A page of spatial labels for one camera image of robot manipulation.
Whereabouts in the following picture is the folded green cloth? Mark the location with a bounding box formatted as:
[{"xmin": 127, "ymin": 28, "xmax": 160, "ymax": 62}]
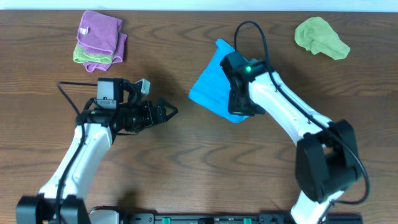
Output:
[{"xmin": 73, "ymin": 44, "xmax": 113, "ymax": 64}]

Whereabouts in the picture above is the left black cable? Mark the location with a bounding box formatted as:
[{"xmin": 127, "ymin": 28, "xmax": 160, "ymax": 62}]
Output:
[{"xmin": 54, "ymin": 81, "xmax": 99, "ymax": 224}]

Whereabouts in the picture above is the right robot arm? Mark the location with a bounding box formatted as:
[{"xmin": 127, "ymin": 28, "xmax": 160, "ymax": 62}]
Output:
[{"xmin": 220, "ymin": 51, "xmax": 363, "ymax": 223}]

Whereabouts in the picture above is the black cable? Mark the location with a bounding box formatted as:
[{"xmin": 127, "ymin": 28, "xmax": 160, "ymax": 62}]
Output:
[
  {"xmin": 54, "ymin": 81, "xmax": 99, "ymax": 224},
  {"xmin": 233, "ymin": 20, "xmax": 371, "ymax": 206}
]

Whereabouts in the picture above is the folded purple cloth bottom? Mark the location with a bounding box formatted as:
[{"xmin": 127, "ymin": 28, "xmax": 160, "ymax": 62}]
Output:
[{"xmin": 83, "ymin": 32, "xmax": 127, "ymax": 72}]

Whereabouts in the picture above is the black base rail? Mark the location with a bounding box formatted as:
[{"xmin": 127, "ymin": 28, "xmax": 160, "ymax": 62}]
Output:
[{"xmin": 90, "ymin": 212, "xmax": 364, "ymax": 224}]

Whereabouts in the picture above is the right black cable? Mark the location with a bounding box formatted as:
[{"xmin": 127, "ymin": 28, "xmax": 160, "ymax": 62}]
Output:
[{"xmin": 233, "ymin": 20, "xmax": 371, "ymax": 206}]

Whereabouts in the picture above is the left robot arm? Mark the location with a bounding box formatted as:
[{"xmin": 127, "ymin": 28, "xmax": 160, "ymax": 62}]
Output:
[{"xmin": 16, "ymin": 99, "xmax": 178, "ymax": 223}]

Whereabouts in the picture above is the folded purple cloth top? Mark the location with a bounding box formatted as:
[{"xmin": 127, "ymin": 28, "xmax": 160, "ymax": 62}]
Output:
[{"xmin": 76, "ymin": 10, "xmax": 123, "ymax": 55}]

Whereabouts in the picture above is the blue microfibre cloth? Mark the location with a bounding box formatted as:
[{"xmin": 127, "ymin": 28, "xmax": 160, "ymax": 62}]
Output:
[{"xmin": 188, "ymin": 39, "xmax": 248, "ymax": 123}]

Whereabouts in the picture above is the folded purple cloth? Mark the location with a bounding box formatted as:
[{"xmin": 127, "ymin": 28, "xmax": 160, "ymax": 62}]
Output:
[
  {"xmin": 83, "ymin": 32, "xmax": 127, "ymax": 72},
  {"xmin": 76, "ymin": 10, "xmax": 123, "ymax": 55}
]

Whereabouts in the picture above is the crumpled green cloth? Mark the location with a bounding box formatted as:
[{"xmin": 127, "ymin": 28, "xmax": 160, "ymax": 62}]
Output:
[{"xmin": 294, "ymin": 17, "xmax": 351, "ymax": 60}]

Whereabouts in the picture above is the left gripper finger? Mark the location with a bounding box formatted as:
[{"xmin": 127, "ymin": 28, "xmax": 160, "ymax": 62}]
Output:
[
  {"xmin": 156, "ymin": 100, "xmax": 168, "ymax": 124},
  {"xmin": 161, "ymin": 98, "xmax": 178, "ymax": 120}
]

